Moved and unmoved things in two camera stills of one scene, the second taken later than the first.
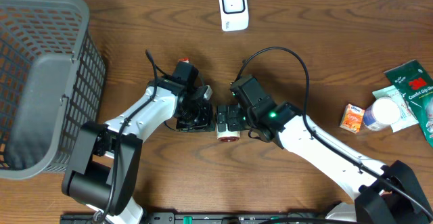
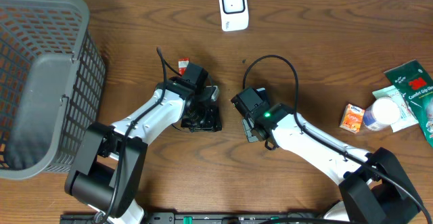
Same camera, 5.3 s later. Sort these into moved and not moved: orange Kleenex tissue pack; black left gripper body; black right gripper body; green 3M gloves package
Moved: black right gripper body
Not moved: orange Kleenex tissue pack; green 3M gloves package; black left gripper body
